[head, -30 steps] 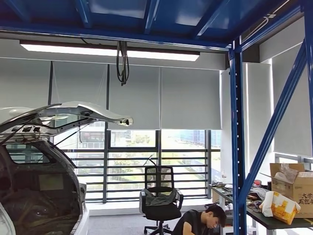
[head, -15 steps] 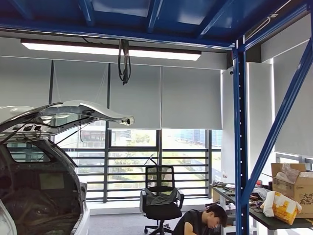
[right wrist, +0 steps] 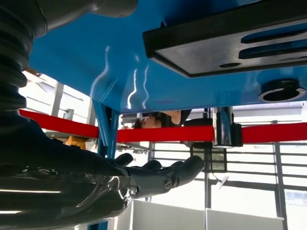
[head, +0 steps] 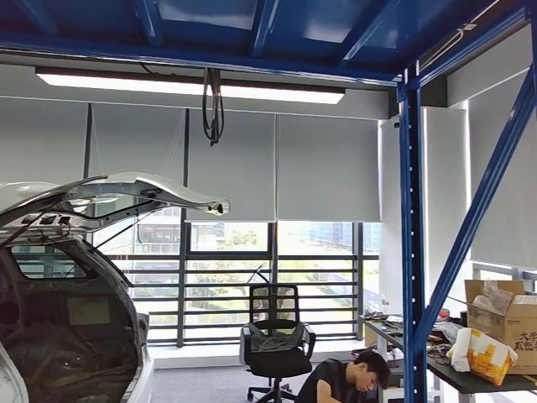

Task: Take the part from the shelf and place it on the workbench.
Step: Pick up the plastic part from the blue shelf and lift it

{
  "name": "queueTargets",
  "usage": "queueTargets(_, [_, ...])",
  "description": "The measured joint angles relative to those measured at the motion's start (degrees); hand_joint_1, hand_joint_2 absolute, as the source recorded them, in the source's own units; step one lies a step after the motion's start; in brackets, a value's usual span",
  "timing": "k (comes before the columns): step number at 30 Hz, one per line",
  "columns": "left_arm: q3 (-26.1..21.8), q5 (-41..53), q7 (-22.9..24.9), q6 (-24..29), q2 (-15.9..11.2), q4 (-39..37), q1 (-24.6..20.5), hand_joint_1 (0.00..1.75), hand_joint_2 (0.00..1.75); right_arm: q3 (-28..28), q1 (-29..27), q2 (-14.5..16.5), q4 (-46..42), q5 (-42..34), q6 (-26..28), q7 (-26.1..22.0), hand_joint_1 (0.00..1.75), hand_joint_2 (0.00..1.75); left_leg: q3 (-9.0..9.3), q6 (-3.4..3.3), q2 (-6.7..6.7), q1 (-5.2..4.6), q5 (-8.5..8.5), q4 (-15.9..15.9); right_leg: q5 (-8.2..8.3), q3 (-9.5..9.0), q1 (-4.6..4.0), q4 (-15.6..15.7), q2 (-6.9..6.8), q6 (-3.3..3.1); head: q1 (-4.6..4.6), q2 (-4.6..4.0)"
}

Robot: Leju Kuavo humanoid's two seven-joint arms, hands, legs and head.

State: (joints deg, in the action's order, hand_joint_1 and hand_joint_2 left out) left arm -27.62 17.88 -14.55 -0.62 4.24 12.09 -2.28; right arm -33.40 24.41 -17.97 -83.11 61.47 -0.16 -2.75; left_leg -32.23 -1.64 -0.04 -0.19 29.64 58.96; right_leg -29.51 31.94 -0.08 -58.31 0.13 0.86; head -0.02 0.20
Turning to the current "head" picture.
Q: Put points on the dark top workbench desk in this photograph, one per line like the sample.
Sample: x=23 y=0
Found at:
x=457 y=381

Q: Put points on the grey roller blind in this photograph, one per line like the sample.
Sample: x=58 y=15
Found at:
x=41 y=139
x=234 y=167
x=327 y=167
x=134 y=139

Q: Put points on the dark window guard railing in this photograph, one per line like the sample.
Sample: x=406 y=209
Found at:
x=231 y=257

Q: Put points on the white open car tailgate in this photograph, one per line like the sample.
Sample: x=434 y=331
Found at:
x=167 y=186

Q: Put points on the grey jacket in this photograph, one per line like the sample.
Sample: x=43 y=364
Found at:
x=272 y=339

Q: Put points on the black mesh office chair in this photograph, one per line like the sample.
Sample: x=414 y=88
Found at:
x=277 y=361

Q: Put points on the clear plastic bottle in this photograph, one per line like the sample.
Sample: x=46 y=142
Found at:
x=385 y=305

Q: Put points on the blue steel shelving rack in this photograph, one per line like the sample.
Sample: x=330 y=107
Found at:
x=411 y=222

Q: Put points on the person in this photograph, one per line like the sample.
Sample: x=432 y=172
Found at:
x=331 y=384

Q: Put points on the crumpled plastic wrap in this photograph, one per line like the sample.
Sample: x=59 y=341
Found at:
x=492 y=297

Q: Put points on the white car body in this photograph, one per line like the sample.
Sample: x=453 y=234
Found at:
x=62 y=356

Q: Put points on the white yellow plastic bag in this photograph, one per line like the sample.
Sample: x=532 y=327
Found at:
x=482 y=356

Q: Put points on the printed cardboard box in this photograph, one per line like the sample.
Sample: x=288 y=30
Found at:
x=516 y=333

